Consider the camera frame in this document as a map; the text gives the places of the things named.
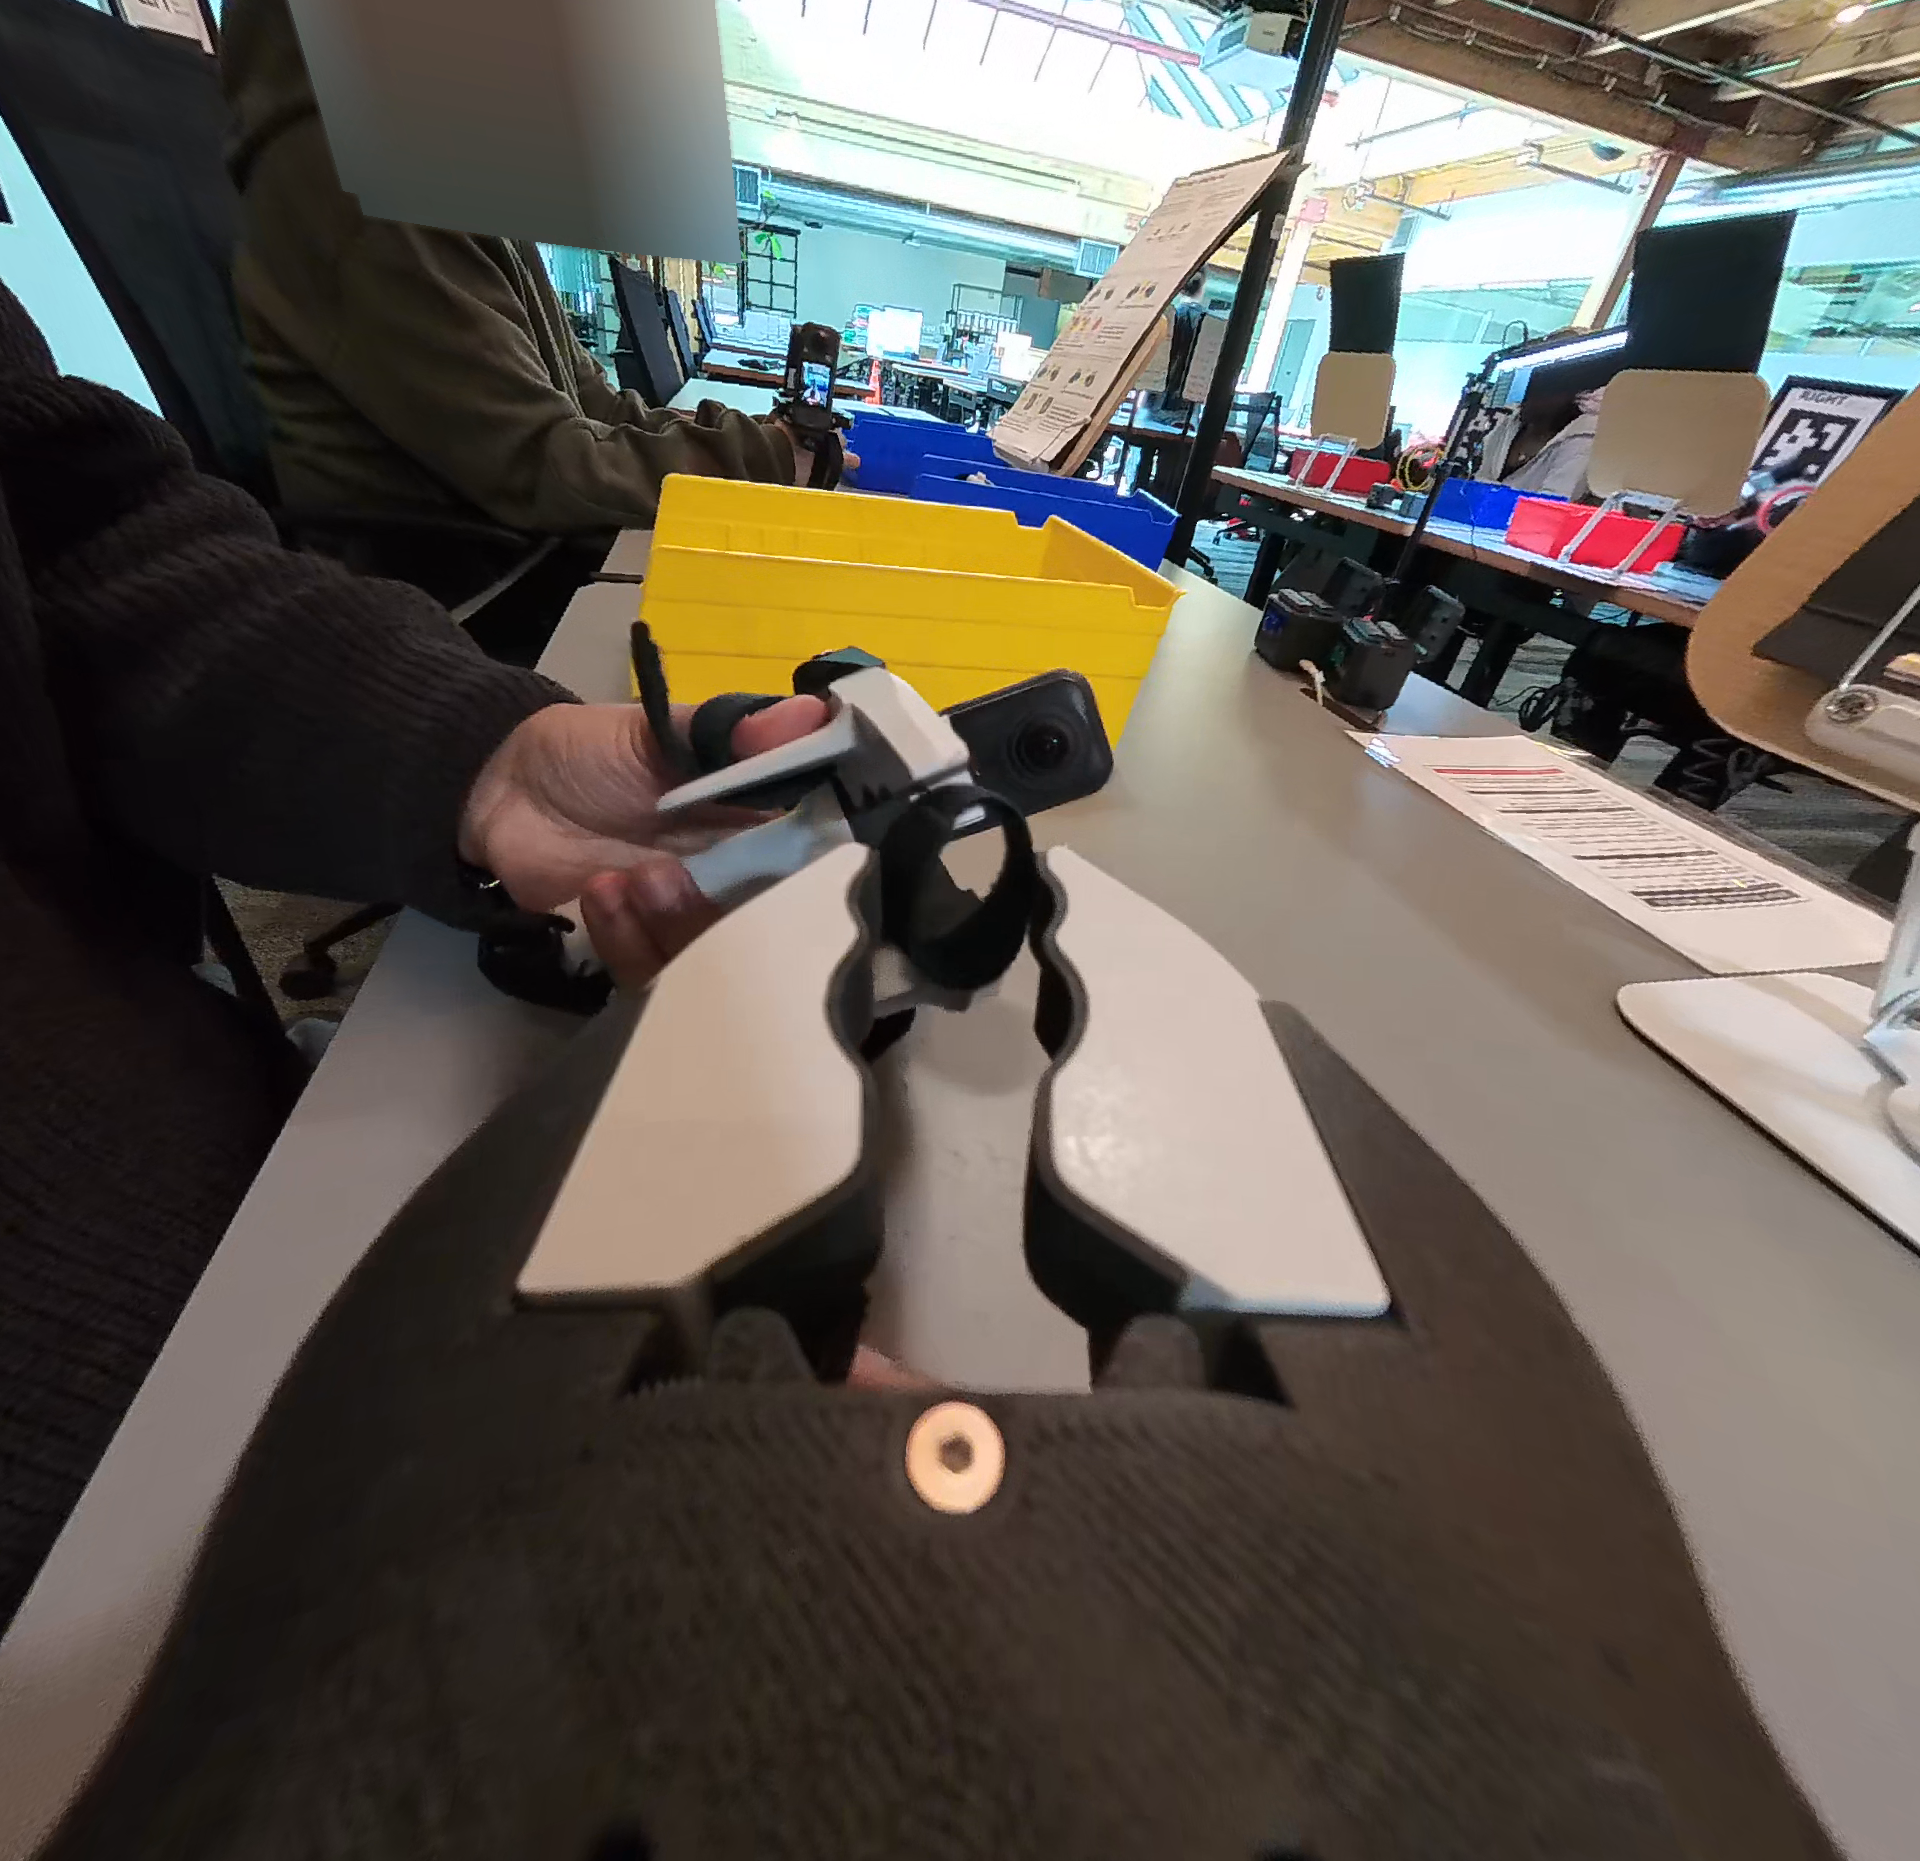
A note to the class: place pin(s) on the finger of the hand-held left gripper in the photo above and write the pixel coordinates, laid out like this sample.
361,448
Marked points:
765,849
900,736

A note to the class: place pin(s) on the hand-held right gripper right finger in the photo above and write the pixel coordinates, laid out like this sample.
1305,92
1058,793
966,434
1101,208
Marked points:
1200,1127

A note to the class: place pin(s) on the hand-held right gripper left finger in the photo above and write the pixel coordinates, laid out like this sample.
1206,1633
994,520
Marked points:
719,1112

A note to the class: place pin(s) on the person's left forearm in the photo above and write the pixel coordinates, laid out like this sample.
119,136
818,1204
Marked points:
226,648

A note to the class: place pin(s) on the person's left hand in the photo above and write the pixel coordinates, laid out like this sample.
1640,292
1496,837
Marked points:
571,797

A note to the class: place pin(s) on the person's right hand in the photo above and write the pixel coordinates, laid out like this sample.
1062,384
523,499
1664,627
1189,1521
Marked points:
886,1368

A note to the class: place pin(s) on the yellow plastic bin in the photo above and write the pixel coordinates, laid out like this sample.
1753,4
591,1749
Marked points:
900,616

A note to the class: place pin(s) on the black battery charger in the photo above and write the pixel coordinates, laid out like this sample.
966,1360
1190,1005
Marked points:
1297,631
1371,664

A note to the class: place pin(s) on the black box device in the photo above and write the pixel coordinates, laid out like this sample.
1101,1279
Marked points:
1349,587

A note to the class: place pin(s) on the red plastic bin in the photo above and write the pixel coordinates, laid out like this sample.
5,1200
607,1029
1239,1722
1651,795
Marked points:
1575,528
1343,471

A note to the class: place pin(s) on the marker tag stand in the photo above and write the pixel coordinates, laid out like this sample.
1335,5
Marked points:
1432,616

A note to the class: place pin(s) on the cardboard instruction board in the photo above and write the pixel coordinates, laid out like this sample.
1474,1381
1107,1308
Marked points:
1139,318

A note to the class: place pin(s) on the tan rounded board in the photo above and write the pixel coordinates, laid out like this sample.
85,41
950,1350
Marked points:
1680,431
1353,396

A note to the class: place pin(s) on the long wooden desk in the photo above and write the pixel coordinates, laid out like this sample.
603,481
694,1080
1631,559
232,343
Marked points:
1468,540

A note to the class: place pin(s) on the small blue plastic bin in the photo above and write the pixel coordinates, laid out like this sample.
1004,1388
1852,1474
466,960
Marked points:
1478,504

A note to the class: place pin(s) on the printed paper sheet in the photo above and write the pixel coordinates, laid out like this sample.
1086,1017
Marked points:
1619,841

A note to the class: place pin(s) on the black panel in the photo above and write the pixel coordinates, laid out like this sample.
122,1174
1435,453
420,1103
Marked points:
1709,287
1366,301

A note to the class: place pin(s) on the white tablet stand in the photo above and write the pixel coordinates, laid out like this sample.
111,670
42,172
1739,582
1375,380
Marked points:
1754,1051

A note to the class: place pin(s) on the black vertical pole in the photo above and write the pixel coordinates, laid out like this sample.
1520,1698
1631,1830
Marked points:
1274,242

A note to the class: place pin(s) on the white ceiling device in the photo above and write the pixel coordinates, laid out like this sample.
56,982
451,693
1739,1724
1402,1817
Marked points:
1252,39

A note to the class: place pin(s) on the marker sign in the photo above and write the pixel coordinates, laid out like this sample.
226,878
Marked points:
1822,444

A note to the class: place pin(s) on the black office chair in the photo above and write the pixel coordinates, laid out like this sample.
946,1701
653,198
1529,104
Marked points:
136,211

